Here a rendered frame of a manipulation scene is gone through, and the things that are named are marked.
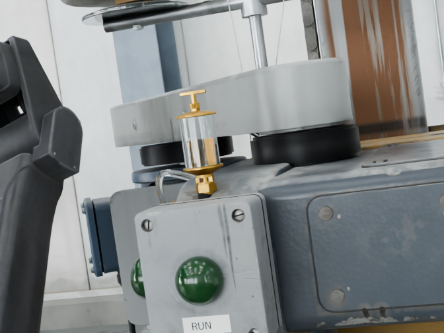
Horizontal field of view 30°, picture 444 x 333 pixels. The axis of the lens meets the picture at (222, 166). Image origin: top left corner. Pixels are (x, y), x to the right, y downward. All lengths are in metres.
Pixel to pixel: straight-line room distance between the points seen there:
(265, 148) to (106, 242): 0.40
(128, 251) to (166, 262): 0.48
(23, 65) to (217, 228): 0.38
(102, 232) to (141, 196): 0.07
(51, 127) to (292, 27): 5.04
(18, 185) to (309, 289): 0.33
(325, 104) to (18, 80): 0.31
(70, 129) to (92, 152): 5.40
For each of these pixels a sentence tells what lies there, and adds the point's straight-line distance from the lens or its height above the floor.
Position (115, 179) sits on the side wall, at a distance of 6.16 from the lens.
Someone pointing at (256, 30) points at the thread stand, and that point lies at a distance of 0.89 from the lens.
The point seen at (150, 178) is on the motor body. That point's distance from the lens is 1.01.
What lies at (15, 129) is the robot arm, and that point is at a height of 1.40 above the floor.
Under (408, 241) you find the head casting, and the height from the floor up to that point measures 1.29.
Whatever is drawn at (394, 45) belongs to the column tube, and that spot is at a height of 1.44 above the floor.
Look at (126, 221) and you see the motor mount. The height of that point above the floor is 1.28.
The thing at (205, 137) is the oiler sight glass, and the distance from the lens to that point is 0.57.
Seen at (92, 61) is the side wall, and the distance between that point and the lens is 6.20.
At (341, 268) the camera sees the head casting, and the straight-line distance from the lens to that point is 0.54.
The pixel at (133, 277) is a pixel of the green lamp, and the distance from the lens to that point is 0.53.
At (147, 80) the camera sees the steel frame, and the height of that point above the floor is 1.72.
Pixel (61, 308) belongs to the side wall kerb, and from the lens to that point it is 6.47.
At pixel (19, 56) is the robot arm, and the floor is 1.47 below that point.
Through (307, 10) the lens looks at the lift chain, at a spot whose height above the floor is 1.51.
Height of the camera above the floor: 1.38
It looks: 3 degrees down
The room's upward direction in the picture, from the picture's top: 8 degrees counter-clockwise
